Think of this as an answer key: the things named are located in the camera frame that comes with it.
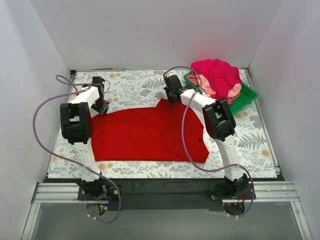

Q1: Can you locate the red t shirt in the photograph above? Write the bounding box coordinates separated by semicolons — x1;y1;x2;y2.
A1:
91;98;209;163

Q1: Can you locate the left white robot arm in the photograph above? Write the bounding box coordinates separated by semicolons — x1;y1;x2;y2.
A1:
60;76;109;200

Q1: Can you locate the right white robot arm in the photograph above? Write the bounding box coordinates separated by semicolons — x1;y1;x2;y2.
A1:
163;74;250;199

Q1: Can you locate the magenta t shirt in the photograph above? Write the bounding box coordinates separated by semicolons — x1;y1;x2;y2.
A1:
187;59;242;105

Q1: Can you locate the pink t shirt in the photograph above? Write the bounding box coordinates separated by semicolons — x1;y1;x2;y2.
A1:
187;73;242;105

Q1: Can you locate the green plastic tray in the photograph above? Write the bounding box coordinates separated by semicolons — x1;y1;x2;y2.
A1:
183;70;259;117

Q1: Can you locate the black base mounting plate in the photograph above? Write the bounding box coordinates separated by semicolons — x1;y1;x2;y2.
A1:
77;178;256;215

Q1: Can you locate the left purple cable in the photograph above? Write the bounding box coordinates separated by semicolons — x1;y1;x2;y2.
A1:
32;74;123;224

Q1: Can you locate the aluminium frame rail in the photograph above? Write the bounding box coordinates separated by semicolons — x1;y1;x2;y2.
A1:
21;180;313;240

